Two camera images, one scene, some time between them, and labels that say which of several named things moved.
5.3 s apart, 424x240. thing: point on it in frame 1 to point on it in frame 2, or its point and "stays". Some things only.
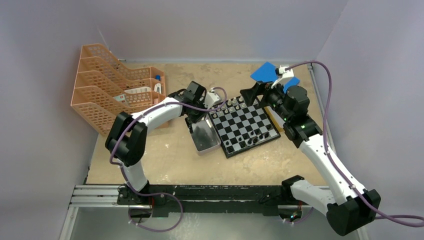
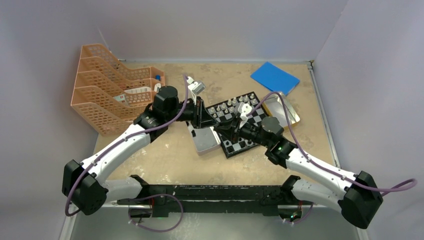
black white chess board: (240, 127) stays
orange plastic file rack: (104, 87) stays
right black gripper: (250, 95) to (230, 130)
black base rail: (165, 199) stays
